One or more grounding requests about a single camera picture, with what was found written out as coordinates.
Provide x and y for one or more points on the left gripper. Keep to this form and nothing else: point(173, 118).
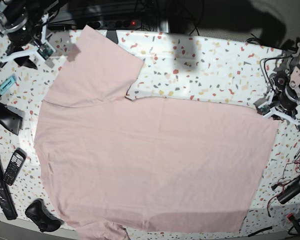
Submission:
point(288, 102)

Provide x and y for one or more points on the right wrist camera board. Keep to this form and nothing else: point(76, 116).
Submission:
point(45, 51)

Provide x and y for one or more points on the black power strip red switch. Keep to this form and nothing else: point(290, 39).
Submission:
point(114, 24)

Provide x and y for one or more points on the black cordless phone handset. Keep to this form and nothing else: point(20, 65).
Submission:
point(14, 166)

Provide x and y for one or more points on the long black bar in plastic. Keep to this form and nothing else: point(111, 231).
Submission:
point(6, 203)

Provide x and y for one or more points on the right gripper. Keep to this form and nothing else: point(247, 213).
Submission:
point(22, 35)

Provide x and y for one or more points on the light blue highlighter marker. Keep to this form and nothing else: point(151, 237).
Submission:
point(7, 84)

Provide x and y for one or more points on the black cylinder with red wires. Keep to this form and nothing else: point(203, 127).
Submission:
point(292, 190)

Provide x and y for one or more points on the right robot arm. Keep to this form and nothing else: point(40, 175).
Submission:
point(25, 22)

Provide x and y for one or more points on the black game controller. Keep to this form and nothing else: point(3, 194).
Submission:
point(39, 214)

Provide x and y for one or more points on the pink T-shirt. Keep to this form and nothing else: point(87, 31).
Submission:
point(154, 164)

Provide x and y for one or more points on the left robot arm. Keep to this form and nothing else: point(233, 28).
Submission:
point(282, 77)

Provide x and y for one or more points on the grey monitor stand foot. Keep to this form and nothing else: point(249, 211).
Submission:
point(112, 35)

